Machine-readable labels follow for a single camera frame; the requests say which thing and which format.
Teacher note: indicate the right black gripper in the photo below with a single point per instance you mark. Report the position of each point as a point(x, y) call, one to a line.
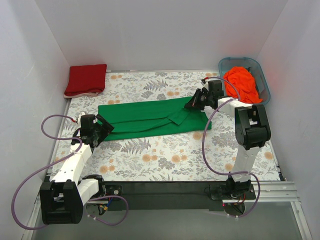
point(197, 99)

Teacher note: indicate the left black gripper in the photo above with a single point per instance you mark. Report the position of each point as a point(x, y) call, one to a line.
point(100, 129)

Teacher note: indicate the green t-shirt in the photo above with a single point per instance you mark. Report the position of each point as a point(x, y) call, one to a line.
point(152, 118)

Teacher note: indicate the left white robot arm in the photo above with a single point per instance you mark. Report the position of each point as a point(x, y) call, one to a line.
point(63, 198)

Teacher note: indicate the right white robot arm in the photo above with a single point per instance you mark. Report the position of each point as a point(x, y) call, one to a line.
point(252, 131)

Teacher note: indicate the folded pink cloth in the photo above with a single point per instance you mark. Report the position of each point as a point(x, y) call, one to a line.
point(70, 95)

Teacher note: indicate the orange t-shirt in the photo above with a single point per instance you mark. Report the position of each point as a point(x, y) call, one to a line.
point(244, 83)

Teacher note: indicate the folded red t-shirt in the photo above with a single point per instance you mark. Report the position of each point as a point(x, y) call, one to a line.
point(87, 78)

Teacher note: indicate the blue plastic bin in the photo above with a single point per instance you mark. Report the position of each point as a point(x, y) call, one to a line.
point(254, 68)

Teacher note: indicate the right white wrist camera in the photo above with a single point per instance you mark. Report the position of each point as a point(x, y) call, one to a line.
point(205, 87)

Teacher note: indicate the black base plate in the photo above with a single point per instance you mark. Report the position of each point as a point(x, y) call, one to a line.
point(175, 195)

